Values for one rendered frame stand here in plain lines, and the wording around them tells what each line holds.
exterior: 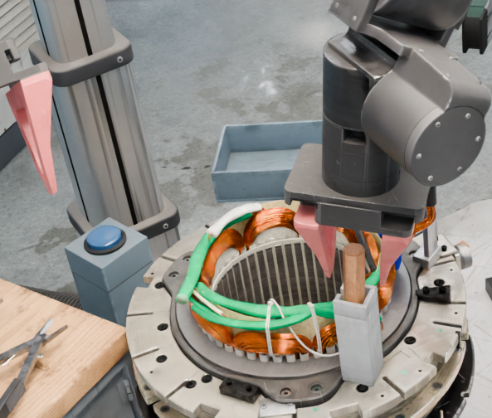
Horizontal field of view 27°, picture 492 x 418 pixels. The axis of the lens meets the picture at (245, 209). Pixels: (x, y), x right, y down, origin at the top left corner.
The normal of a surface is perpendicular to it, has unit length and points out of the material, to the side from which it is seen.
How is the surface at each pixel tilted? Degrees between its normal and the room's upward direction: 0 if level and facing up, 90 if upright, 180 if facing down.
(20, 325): 0
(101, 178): 90
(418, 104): 24
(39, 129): 82
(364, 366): 90
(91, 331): 0
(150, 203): 90
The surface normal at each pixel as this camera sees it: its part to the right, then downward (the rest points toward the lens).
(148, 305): -0.14, -0.80
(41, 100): 0.46, 0.33
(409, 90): -0.29, -0.68
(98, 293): -0.69, 0.50
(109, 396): 0.82, 0.24
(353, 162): -0.32, 0.58
